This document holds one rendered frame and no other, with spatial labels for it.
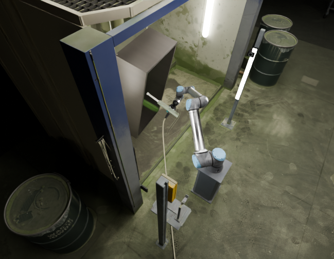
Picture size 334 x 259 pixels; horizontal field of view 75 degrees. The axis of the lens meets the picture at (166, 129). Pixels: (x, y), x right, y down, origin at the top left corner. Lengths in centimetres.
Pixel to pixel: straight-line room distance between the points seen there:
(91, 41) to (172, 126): 265
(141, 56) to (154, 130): 167
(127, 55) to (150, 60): 21
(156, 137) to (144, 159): 44
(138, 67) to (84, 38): 93
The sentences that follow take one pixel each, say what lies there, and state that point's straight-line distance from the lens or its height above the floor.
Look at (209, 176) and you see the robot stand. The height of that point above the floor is 64.
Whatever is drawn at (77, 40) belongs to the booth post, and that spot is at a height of 229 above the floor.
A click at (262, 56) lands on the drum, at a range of 454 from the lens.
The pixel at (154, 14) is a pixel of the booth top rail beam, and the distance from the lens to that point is 143.
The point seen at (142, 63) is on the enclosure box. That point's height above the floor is 165.
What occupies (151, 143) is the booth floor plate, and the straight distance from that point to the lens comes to 342.
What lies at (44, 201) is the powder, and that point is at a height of 86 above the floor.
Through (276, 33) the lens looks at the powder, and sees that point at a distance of 478.
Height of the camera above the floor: 285
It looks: 51 degrees down
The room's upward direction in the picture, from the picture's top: 2 degrees clockwise
